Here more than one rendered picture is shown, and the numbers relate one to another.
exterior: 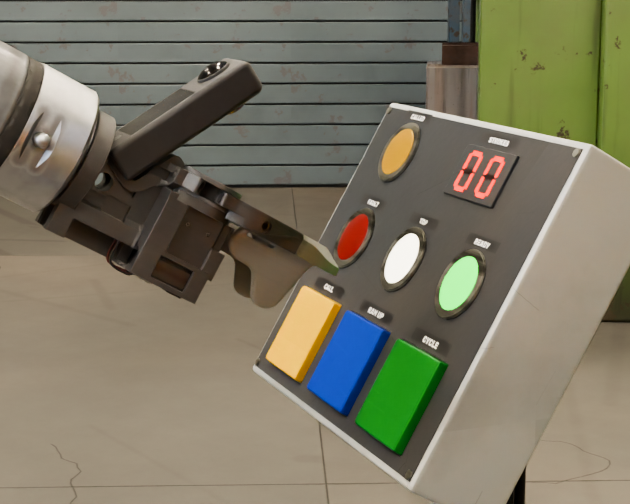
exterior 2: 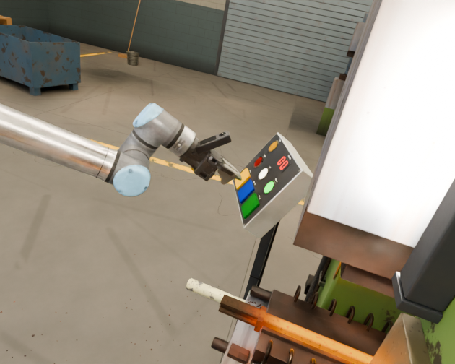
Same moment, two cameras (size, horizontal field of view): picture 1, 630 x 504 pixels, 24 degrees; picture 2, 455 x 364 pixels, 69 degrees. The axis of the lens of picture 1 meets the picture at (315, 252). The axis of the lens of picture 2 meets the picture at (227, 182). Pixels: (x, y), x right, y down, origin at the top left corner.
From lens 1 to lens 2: 0.31 m
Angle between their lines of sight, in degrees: 19
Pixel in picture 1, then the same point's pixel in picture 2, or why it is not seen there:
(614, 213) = (304, 185)
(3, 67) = (174, 128)
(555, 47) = not seen: hidden behind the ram
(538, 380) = (277, 214)
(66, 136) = (184, 144)
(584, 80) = not seen: hidden behind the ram
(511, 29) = not seen: hidden behind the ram
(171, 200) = (205, 160)
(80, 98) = (190, 136)
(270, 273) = (225, 178)
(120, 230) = (194, 163)
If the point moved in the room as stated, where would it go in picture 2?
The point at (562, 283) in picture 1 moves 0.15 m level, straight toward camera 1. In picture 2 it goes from (288, 196) to (273, 217)
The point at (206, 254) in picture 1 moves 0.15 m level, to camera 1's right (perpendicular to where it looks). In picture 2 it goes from (211, 172) to (256, 185)
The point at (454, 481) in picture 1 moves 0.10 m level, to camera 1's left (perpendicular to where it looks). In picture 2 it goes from (253, 228) to (225, 219)
